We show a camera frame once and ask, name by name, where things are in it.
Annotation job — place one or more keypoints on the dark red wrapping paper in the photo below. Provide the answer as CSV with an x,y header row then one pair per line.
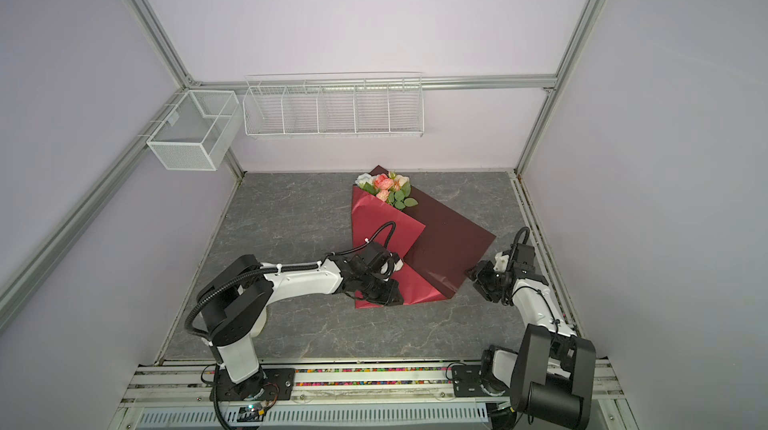
x,y
437,244

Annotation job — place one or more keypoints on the small white mesh basket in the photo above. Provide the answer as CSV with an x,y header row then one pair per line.
x,y
198,131

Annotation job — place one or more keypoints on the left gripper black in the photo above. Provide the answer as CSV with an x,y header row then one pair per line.
x,y
393,289

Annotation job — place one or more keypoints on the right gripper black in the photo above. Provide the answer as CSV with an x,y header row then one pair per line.
x,y
483,269

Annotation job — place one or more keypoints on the long white wire basket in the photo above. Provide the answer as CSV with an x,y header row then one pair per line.
x,y
339,104

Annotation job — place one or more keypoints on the cream fake rose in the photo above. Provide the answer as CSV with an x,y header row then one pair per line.
x,y
400,193

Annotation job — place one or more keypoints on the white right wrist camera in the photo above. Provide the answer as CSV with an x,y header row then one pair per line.
x,y
501,262

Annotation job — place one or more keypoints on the aluminium frame profile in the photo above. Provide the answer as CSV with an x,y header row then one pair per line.
x,y
17,292

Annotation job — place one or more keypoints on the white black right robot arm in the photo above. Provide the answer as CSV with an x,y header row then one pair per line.
x,y
550,376

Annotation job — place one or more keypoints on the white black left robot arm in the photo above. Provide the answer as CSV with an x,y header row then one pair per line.
x,y
232,310

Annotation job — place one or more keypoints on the white perforated vent panel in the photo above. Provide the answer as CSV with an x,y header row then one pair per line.
x,y
320,416

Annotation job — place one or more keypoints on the red pink fake rose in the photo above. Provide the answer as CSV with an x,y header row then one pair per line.
x,y
383,182

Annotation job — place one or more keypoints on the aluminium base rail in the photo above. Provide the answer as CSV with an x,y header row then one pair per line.
x,y
320,382

